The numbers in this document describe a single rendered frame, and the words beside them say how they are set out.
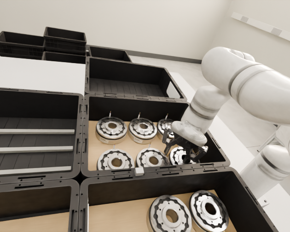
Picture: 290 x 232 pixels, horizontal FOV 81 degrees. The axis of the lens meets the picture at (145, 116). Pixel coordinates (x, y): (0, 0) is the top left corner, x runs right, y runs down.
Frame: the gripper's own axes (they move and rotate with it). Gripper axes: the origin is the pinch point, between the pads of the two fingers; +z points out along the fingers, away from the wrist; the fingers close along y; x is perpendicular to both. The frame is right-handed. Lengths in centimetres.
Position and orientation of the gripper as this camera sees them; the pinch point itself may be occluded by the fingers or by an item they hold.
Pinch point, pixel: (175, 155)
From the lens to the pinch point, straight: 58.0
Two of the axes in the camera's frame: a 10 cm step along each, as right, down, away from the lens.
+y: -8.3, -4.9, 2.7
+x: -5.0, 4.4, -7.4
